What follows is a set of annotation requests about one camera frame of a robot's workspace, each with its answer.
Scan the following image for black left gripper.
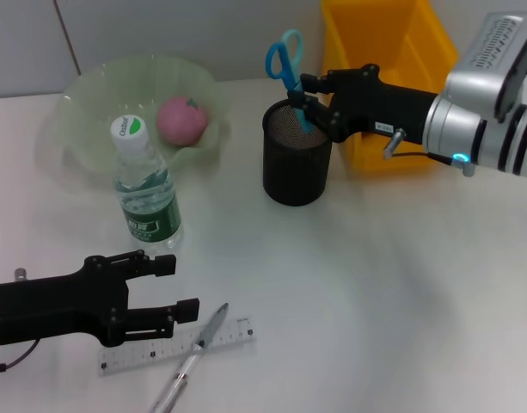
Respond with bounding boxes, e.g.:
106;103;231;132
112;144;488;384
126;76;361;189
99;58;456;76
0;250;200;348

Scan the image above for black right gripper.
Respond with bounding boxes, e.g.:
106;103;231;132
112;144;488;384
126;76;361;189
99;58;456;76
287;63;438;145

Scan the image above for blue scissors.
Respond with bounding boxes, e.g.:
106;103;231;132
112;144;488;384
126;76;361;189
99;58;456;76
265;28;316;135

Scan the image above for clear water bottle green label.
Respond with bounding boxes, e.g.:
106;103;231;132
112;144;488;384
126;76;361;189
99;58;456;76
109;114;183;251

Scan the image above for pink peach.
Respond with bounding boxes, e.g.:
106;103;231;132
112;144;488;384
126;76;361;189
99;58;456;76
155;95;209;147

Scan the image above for black mesh pen holder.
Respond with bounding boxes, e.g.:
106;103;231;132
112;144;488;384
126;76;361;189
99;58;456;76
261;97;335;207

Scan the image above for clear plastic ruler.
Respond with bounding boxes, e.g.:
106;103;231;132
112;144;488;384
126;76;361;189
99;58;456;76
97;316;256;378

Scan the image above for silver white pen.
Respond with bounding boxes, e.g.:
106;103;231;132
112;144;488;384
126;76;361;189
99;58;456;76
147;302;230;413

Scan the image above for translucent green fruit plate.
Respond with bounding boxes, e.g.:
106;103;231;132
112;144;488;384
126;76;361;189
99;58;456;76
34;53;232;190

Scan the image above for yellow plastic bin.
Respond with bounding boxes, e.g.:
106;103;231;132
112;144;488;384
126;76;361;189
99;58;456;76
321;0;460;173

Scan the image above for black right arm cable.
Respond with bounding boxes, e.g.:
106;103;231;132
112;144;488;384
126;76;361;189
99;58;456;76
394;150;477;177

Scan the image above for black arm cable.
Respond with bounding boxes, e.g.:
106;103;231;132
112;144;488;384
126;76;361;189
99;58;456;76
394;150;477;177
0;339;43;373

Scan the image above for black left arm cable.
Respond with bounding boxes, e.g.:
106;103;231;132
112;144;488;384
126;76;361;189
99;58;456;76
0;339;43;373

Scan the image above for right wrist camera housing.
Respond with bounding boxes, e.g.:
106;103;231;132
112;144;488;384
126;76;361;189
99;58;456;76
443;11;527;124

